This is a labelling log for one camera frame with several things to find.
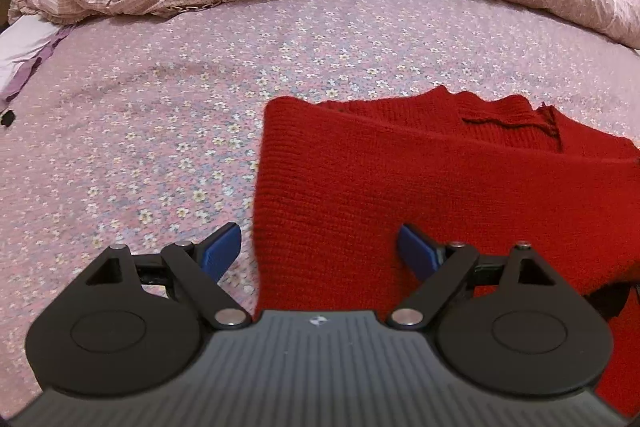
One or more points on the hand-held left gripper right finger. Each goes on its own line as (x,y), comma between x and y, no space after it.
(417,252)

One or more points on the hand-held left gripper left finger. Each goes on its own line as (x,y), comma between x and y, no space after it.
(220,252)

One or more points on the red knit sweater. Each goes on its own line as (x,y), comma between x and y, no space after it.
(400,167)

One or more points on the pink floral bed sheet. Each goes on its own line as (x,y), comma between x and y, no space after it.
(150,107)

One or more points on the small black object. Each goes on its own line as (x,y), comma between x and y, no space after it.
(6,118)

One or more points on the lavender pillow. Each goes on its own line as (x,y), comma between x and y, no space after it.
(25,52)

